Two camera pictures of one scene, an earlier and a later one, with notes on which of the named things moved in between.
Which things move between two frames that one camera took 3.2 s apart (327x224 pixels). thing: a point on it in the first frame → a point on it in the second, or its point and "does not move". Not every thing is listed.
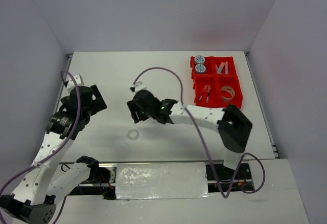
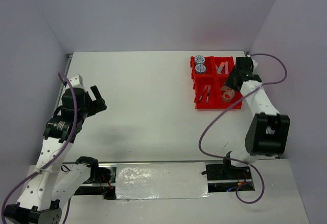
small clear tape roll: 133,134 → 227,93
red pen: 201,95 does not move
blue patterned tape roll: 200,68 does not move
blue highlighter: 220,68 does not move
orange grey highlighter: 226,67 does not move
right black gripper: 134,106 → 229,81
